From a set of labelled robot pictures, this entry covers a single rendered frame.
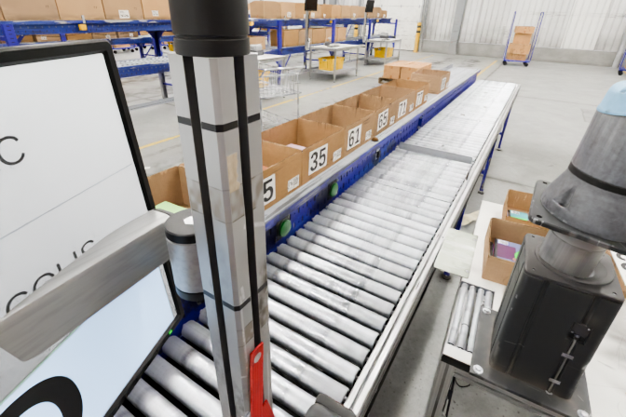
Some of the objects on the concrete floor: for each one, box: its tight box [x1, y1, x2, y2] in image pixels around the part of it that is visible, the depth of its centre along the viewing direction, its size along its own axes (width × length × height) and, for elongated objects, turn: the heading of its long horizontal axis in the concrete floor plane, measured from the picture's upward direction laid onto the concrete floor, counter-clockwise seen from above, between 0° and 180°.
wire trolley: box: [258, 62, 306, 132], centre depth 424 cm, size 107×56×103 cm, turn 36°
